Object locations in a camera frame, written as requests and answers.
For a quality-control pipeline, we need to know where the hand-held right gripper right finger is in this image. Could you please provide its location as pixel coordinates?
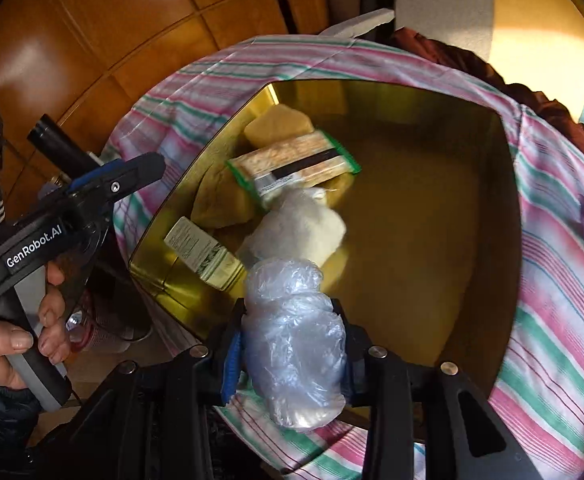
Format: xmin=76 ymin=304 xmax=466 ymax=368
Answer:
xmin=329 ymin=299 xmax=538 ymax=480

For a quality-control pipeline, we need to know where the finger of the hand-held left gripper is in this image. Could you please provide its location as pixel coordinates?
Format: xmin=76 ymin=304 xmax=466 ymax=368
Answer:
xmin=68 ymin=157 xmax=140 ymax=196
xmin=74 ymin=153 xmax=167 ymax=231

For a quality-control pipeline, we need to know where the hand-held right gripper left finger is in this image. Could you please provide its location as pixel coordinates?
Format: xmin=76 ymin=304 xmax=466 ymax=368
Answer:
xmin=36 ymin=299 xmax=245 ymax=480

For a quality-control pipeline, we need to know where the clear plastic bundle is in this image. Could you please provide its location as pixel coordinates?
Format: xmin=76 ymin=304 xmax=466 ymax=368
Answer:
xmin=242 ymin=259 xmax=349 ymax=429

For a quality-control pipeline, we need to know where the small cream labelled carton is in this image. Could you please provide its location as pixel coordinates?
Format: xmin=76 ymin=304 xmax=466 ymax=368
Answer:
xmin=164 ymin=216 xmax=249 ymax=292

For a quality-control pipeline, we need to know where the yellow sponge block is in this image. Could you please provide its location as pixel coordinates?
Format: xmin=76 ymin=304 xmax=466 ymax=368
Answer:
xmin=243 ymin=105 xmax=315 ymax=147

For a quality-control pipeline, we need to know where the white puffed snack packet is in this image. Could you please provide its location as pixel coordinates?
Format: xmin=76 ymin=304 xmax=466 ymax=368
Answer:
xmin=239 ymin=186 xmax=349 ymax=267

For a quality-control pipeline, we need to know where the green edged cracker packet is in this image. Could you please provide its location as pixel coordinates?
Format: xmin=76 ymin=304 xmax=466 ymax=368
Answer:
xmin=226 ymin=129 xmax=363 ymax=208

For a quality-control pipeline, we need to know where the gold tin box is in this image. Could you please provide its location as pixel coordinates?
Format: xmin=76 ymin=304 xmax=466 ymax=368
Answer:
xmin=128 ymin=79 xmax=523 ymax=401

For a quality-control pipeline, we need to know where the person's left hand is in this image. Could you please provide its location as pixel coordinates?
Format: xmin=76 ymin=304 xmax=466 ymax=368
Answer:
xmin=0 ymin=264 xmax=75 ymax=392

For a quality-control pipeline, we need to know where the black tube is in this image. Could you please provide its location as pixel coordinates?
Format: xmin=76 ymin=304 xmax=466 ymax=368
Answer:
xmin=26 ymin=114 xmax=100 ymax=173

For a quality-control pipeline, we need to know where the pink patterned container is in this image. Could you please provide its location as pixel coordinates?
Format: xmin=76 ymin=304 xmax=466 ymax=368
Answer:
xmin=69 ymin=285 xmax=140 ymax=356

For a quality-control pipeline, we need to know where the wooden wardrobe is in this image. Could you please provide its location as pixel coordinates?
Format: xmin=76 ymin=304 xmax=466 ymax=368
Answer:
xmin=0 ymin=0 xmax=363 ymax=221

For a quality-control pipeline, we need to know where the striped tablecloth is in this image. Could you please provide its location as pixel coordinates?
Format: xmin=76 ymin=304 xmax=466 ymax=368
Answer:
xmin=102 ymin=34 xmax=584 ymax=480

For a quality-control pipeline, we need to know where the white foam block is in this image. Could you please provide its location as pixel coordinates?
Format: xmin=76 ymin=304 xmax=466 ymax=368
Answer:
xmin=319 ymin=8 xmax=395 ymax=38

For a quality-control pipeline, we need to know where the brown cloth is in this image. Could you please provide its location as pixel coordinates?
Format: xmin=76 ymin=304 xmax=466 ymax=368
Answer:
xmin=389 ymin=27 xmax=584 ymax=181

